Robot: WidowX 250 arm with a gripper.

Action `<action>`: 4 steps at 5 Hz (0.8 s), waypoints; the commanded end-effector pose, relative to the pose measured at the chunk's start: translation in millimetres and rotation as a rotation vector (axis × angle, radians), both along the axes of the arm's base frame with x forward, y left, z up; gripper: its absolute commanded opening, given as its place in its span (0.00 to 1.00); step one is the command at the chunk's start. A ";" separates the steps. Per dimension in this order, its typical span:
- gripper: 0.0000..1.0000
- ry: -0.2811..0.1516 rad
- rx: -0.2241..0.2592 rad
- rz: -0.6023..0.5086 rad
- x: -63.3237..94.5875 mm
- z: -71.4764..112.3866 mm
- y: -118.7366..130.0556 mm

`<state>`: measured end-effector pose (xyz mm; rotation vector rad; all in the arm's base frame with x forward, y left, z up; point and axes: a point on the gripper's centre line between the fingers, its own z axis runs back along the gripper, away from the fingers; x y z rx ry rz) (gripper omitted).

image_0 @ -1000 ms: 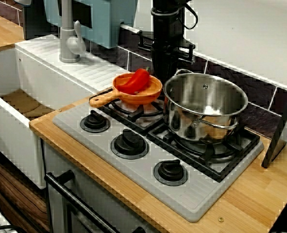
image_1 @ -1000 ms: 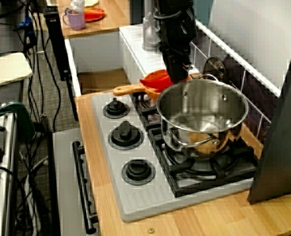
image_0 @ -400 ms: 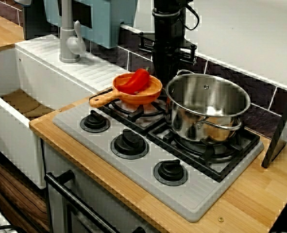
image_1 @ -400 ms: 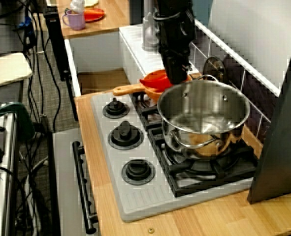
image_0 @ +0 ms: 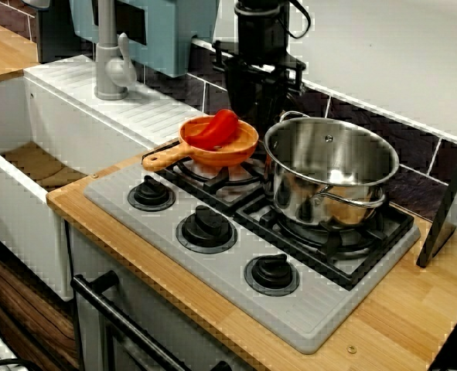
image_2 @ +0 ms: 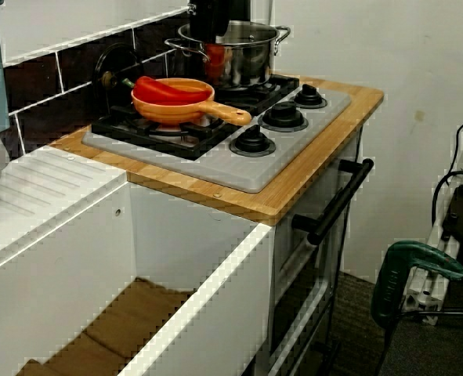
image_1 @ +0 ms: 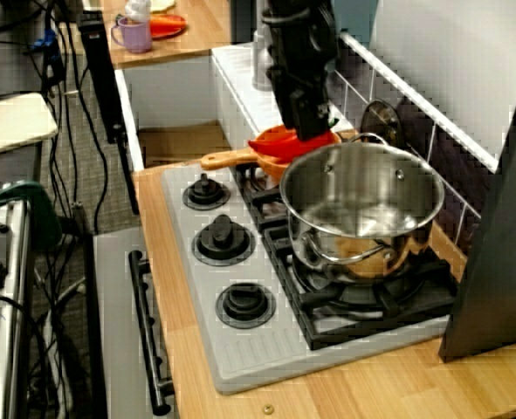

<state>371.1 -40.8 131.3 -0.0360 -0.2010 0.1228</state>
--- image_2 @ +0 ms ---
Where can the grey stove top plate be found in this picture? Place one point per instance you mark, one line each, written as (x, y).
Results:
(231, 172)

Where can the red toy pepper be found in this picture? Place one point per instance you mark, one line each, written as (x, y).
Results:
(153, 90)

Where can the black burner grate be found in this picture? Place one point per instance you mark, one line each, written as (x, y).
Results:
(278, 84)
(113, 125)

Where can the aluminium frame rail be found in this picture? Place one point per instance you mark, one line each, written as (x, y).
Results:
(423, 291)

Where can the black stove knob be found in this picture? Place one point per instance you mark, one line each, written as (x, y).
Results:
(252, 139)
(282, 115)
(308, 96)

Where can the white oven door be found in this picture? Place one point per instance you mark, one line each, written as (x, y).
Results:
(284, 235)

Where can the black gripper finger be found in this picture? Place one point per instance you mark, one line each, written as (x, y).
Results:
(209, 21)

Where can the orange toy frying pan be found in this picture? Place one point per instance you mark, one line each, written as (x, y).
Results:
(164, 111)

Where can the white toy sink basin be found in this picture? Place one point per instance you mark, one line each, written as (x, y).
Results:
(58, 254)

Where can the silver steel pot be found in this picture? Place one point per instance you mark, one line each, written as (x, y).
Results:
(250, 58)

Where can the dark glass pot lid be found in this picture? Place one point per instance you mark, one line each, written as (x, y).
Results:
(113, 62)

